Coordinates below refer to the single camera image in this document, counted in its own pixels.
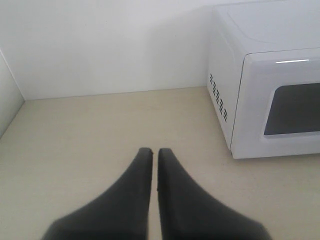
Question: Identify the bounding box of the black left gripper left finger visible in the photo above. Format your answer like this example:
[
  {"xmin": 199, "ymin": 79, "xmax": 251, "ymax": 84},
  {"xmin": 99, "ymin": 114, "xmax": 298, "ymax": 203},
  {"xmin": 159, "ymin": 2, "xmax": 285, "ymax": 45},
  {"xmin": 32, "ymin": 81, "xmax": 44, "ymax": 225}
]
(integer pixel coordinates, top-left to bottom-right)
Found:
[{"xmin": 42, "ymin": 147, "xmax": 153, "ymax": 240}]

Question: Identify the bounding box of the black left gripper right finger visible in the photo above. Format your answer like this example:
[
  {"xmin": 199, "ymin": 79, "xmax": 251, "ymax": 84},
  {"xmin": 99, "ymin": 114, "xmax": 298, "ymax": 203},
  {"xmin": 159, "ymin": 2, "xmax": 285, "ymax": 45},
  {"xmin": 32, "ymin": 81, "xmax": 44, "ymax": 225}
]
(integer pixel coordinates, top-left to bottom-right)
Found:
[{"xmin": 157, "ymin": 148, "xmax": 271, "ymax": 240}]

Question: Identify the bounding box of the white microwave door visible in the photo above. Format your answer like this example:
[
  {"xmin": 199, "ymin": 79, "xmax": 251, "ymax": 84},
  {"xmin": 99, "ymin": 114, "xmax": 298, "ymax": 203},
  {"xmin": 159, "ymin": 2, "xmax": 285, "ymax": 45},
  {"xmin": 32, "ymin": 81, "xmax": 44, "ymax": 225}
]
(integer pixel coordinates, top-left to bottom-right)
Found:
[{"xmin": 231, "ymin": 48, "xmax": 320, "ymax": 159}]

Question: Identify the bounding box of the white microwave oven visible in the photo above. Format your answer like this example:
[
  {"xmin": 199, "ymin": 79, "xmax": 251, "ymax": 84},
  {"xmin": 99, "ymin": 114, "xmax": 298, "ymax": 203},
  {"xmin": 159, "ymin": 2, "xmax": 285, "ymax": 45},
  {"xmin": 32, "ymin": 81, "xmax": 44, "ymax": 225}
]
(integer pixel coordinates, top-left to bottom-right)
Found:
[{"xmin": 206, "ymin": 0, "xmax": 320, "ymax": 153}]

